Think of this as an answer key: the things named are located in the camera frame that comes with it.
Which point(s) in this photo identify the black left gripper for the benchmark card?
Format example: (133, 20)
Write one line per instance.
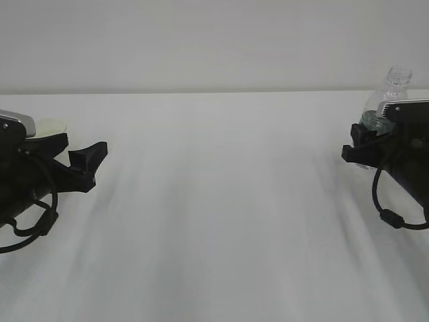
(26, 182)

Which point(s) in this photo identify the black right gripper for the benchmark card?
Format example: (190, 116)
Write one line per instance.
(397, 151)

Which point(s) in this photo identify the white paper cup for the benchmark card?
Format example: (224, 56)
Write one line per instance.
(49, 127)

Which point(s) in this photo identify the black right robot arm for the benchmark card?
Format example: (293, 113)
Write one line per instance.
(416, 185)

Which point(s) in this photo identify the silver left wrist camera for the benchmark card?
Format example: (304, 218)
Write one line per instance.
(15, 128)

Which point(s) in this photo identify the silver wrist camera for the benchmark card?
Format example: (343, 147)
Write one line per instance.
(408, 114)
(15, 128)

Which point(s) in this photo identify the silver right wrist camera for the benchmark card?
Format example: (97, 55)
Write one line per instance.
(408, 114)

